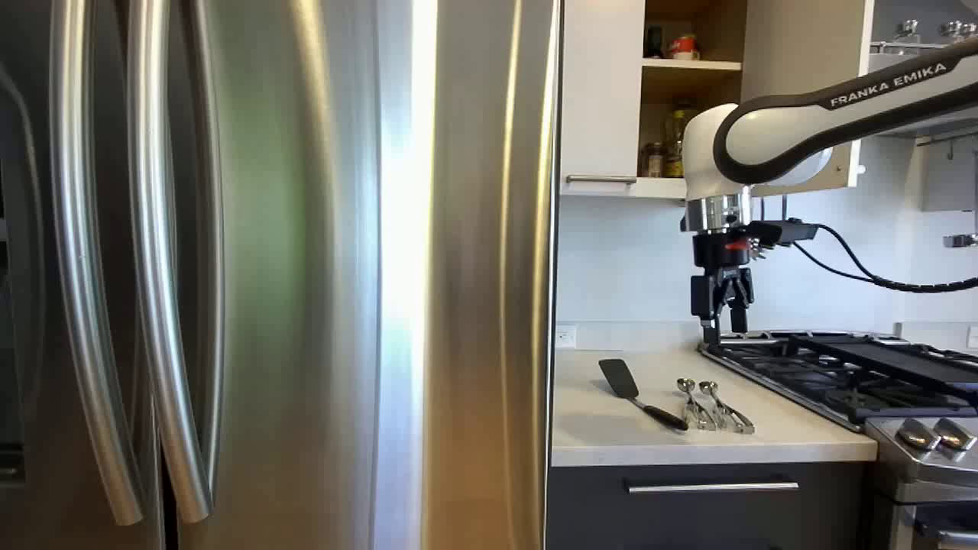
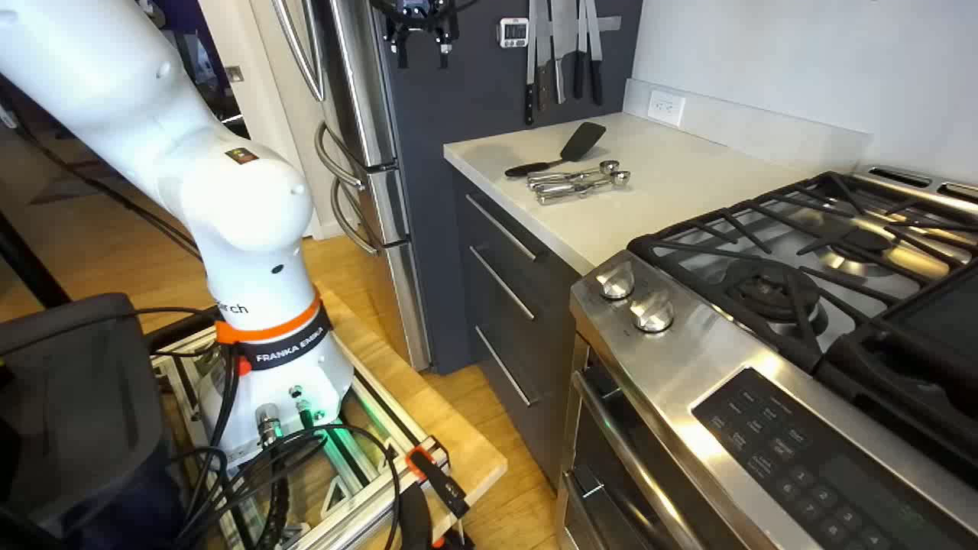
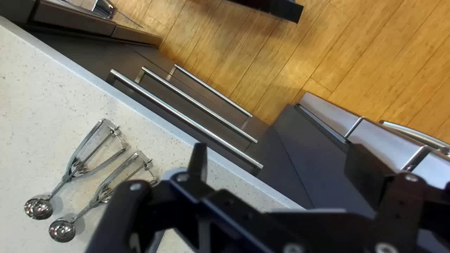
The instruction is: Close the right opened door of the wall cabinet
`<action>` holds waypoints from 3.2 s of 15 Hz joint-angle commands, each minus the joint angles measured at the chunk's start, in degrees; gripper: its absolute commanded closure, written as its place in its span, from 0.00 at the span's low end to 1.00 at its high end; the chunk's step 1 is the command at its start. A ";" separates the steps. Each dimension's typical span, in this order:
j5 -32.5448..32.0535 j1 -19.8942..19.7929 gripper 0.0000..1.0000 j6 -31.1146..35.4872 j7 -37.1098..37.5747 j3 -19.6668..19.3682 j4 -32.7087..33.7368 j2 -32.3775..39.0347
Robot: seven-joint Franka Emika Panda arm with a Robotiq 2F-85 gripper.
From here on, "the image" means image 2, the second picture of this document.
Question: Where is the black spatula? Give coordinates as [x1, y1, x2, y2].
[500, 120, 608, 181]

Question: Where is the white wall outlet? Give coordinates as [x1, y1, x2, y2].
[648, 90, 688, 128]

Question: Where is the silver drawer handle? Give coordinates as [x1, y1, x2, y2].
[470, 324, 535, 410]
[463, 193, 540, 266]
[468, 245, 538, 324]

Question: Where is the magnetic knife strip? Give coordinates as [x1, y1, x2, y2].
[522, 13, 625, 35]

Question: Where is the silver range knob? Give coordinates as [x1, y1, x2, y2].
[627, 286, 680, 338]
[592, 257, 642, 307]

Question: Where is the stainless steel refrigerator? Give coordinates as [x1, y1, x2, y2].
[195, 0, 646, 375]

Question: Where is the metal scoop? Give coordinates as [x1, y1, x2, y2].
[525, 159, 625, 193]
[531, 165, 637, 205]

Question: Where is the dark grey drawer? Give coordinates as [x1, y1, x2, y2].
[447, 165, 587, 496]

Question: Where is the black cast iron grate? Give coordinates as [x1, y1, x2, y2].
[627, 170, 978, 374]

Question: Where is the black cast iron griddle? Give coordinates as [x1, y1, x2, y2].
[812, 263, 978, 482]

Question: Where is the aluminium extrusion frame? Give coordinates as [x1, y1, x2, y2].
[149, 324, 452, 550]

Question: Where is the steel oven door handle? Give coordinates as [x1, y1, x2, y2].
[568, 370, 740, 550]

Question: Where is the white digital timer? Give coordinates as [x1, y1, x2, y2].
[496, 17, 531, 53]

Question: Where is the large gas burner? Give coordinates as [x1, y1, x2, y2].
[728, 257, 826, 330]

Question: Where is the stainless steel gas range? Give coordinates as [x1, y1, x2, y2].
[555, 165, 978, 550]

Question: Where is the orange black clamp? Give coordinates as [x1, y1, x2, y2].
[419, 436, 473, 521]
[390, 482, 443, 550]

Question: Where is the kitchen knife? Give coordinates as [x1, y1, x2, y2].
[587, 0, 605, 108]
[547, 0, 568, 108]
[522, 0, 540, 124]
[568, 0, 589, 100]

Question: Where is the curved steel refrigerator handle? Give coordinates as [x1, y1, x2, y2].
[269, 0, 313, 85]
[292, 0, 334, 104]

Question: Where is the small gas burner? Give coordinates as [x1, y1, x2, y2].
[812, 243, 872, 284]

